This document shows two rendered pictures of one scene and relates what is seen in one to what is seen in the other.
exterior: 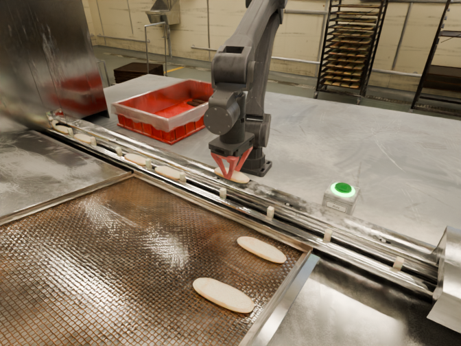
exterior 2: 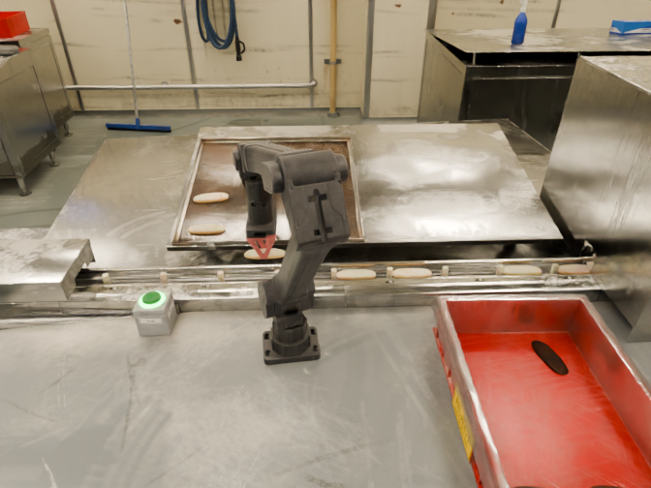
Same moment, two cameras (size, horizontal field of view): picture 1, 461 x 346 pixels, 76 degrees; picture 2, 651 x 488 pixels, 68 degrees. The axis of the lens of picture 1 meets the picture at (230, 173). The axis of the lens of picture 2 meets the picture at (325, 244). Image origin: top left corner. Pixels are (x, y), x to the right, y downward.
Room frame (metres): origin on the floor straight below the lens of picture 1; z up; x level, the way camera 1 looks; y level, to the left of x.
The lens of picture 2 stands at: (1.46, -0.44, 1.59)
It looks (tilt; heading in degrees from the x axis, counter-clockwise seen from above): 34 degrees down; 144
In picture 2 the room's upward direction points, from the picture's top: straight up
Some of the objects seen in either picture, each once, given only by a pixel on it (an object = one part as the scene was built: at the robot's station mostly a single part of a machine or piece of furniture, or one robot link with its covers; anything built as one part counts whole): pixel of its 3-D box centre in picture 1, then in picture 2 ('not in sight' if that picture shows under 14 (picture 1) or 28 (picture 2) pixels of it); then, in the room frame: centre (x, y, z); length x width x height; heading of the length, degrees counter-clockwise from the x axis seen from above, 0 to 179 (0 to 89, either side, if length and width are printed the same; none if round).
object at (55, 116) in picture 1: (55, 117); (588, 256); (1.06, 0.66, 0.90); 0.06 x 0.01 x 0.06; 146
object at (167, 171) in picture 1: (168, 171); (356, 273); (0.73, 0.18, 0.86); 0.10 x 0.04 x 0.01; 56
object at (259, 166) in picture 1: (251, 156); (290, 334); (0.82, -0.07, 0.86); 0.12 x 0.09 x 0.08; 62
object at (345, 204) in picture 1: (337, 207); (157, 318); (0.58, -0.27, 0.84); 0.08 x 0.08 x 0.11; 56
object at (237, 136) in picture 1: (232, 130); (261, 211); (0.61, 0.00, 1.04); 0.10 x 0.07 x 0.07; 146
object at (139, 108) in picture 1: (181, 106); (548, 399); (1.24, 0.21, 0.88); 0.49 x 0.34 x 0.10; 145
